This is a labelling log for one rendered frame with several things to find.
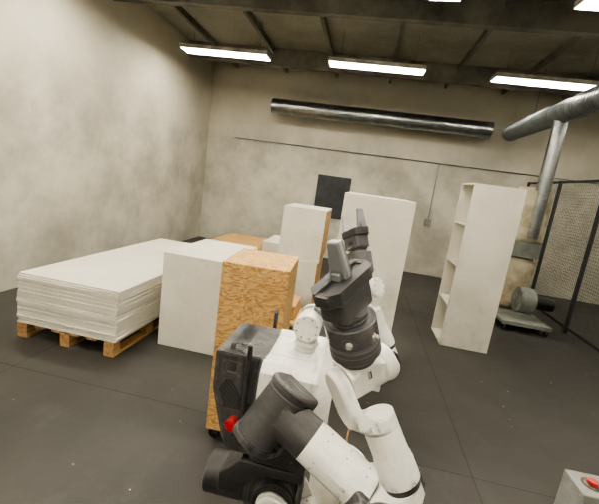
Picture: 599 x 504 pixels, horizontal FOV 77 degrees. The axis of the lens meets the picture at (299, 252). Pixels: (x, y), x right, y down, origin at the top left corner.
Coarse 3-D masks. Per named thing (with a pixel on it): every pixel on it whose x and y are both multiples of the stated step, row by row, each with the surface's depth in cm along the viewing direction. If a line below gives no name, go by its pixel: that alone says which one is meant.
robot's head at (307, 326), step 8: (312, 304) 101; (304, 312) 95; (312, 312) 95; (296, 320) 92; (304, 320) 92; (312, 320) 91; (320, 320) 94; (296, 328) 92; (304, 328) 92; (312, 328) 92; (320, 328) 93; (296, 336) 99; (304, 336) 92; (312, 336) 92; (304, 344) 96; (312, 344) 96
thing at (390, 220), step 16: (352, 192) 385; (352, 208) 323; (368, 208) 320; (384, 208) 318; (400, 208) 316; (352, 224) 325; (368, 224) 322; (384, 224) 320; (400, 224) 318; (384, 240) 322; (400, 240) 320; (384, 256) 324; (400, 256) 322; (384, 272) 327; (400, 272) 324; (384, 288) 329; (384, 304) 331
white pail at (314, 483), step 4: (348, 428) 214; (348, 432) 215; (356, 448) 212; (360, 452) 209; (312, 476) 199; (312, 480) 199; (316, 480) 195; (312, 484) 198; (316, 484) 195; (320, 484) 193; (312, 488) 198; (316, 488) 195; (320, 488) 193; (324, 488) 191; (316, 492) 195; (320, 492) 193; (324, 492) 192; (328, 492) 190; (316, 496) 196; (320, 496) 193; (324, 496) 192; (328, 496) 191; (332, 496) 190; (316, 500) 196; (320, 500) 194; (324, 500) 192; (328, 500) 191; (332, 500) 191; (336, 500) 190
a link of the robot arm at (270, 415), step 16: (256, 400) 78; (272, 400) 75; (256, 416) 75; (272, 416) 74; (288, 416) 74; (304, 416) 75; (256, 432) 74; (272, 432) 74; (288, 432) 73; (304, 432) 73; (272, 448) 76; (288, 448) 74
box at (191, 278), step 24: (216, 240) 454; (168, 264) 361; (192, 264) 357; (216, 264) 353; (168, 288) 366; (192, 288) 361; (216, 288) 357; (168, 312) 370; (192, 312) 365; (216, 312) 361; (168, 336) 374; (192, 336) 370
